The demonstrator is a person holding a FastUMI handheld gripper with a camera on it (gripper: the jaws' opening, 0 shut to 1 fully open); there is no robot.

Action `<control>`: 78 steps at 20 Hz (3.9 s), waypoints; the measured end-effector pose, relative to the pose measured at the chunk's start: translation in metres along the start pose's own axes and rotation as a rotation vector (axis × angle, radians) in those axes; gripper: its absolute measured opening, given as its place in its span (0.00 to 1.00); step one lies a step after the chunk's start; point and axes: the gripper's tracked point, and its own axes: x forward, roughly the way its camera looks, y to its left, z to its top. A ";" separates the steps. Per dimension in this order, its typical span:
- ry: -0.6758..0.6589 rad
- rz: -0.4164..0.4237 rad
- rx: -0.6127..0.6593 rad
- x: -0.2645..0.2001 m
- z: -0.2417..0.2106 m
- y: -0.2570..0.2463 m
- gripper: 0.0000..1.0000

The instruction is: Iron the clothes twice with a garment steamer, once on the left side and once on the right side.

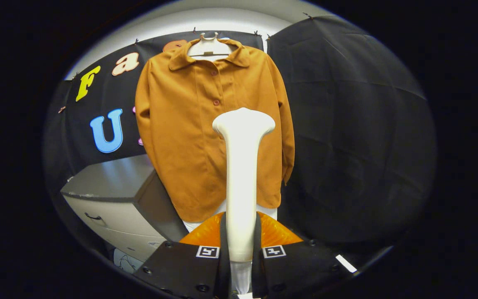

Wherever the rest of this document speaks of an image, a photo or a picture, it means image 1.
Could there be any row of black clips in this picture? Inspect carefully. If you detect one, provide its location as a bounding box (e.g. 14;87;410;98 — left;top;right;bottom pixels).
133;12;312;44

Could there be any grey cabinet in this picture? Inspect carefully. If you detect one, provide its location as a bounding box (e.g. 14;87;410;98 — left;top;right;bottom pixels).
60;154;190;263

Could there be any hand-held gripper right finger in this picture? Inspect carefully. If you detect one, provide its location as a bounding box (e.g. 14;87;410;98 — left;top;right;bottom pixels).
251;211;352;299

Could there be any orange-brown button shirt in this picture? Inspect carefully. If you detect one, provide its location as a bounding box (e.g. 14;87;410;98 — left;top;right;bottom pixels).
134;37;295;223

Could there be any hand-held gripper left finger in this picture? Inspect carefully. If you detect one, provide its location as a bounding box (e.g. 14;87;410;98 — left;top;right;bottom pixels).
133;211;232;299

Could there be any white clothes hanger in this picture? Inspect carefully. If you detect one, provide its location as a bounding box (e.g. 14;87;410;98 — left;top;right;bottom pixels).
187;32;233;57

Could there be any white tape strip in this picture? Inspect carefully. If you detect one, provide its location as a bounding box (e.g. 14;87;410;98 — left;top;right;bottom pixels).
335;254;358;273

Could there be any steamer hose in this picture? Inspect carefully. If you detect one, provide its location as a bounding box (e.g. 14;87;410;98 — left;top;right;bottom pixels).
230;261;251;294

